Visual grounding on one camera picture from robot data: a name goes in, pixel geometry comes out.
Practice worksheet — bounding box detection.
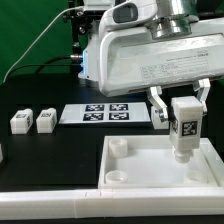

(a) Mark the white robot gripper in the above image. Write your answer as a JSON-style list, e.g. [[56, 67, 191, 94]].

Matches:
[[98, 18, 224, 122]]

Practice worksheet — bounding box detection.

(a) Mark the white square tabletop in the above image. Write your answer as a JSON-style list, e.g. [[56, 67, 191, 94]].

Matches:
[[98, 135, 224, 189]]

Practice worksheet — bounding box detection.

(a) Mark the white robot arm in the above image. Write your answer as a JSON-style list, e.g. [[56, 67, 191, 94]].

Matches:
[[79, 0, 224, 121]]

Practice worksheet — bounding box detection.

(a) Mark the white sheet with fiducial tags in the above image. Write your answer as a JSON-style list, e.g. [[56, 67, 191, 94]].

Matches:
[[59, 102, 151, 124]]

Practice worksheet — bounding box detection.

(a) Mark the white L-shaped obstacle fence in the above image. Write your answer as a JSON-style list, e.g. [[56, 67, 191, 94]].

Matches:
[[0, 156, 224, 221]]

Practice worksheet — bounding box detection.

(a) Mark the white part at left edge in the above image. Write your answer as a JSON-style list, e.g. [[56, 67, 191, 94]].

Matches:
[[0, 144, 3, 164]]

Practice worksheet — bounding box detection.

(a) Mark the black cable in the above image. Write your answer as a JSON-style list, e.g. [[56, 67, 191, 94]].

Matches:
[[9, 55, 83, 79]]

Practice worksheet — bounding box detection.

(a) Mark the white cable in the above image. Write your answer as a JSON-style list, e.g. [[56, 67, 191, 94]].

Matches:
[[2, 5, 85, 84]]

